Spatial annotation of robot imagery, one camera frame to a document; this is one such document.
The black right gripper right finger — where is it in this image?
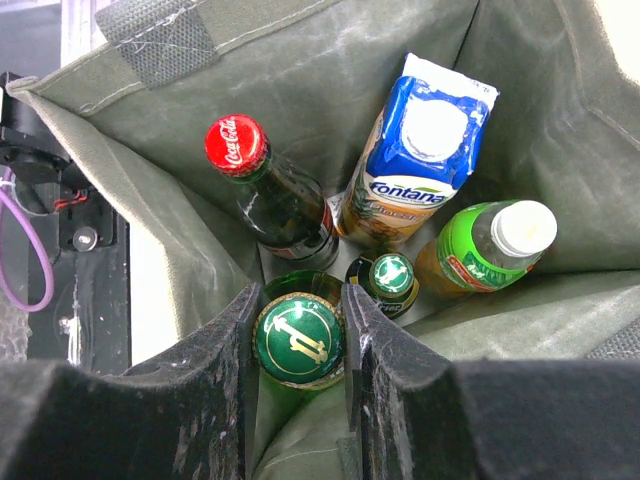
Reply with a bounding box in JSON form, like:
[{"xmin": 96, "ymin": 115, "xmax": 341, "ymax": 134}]
[{"xmin": 342, "ymin": 285, "xmax": 639, "ymax": 479}]

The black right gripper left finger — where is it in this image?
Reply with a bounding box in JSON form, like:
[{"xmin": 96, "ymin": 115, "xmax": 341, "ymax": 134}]
[{"xmin": 1, "ymin": 284, "xmax": 261, "ymax": 479}]

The green glass bottle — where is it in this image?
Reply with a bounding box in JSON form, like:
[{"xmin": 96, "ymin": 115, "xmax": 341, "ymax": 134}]
[
  {"xmin": 345, "ymin": 250, "xmax": 420, "ymax": 320},
  {"xmin": 252, "ymin": 270, "xmax": 346, "ymax": 392}
]

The green glass bottle front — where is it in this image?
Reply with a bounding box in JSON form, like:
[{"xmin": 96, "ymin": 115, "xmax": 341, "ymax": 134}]
[{"xmin": 345, "ymin": 250, "xmax": 420, "ymax": 320}]

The green tea plastic bottle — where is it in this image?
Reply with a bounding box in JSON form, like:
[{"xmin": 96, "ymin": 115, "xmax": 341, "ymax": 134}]
[{"xmin": 414, "ymin": 200, "xmax": 558, "ymax": 300}]

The cola glass bottle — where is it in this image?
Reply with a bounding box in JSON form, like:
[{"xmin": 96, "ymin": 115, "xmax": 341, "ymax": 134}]
[{"xmin": 204, "ymin": 114, "xmax": 339, "ymax": 270}]

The blue white beverage carton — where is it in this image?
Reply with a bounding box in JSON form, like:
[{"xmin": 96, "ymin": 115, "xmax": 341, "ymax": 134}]
[{"xmin": 338, "ymin": 53, "xmax": 500, "ymax": 246}]

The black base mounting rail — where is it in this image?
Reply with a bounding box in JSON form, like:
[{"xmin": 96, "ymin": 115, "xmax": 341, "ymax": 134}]
[{"xmin": 1, "ymin": 91, "xmax": 131, "ymax": 375}]

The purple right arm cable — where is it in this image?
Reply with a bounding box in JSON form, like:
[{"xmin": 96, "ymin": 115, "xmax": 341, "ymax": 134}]
[{"xmin": 0, "ymin": 167, "xmax": 55, "ymax": 314}]

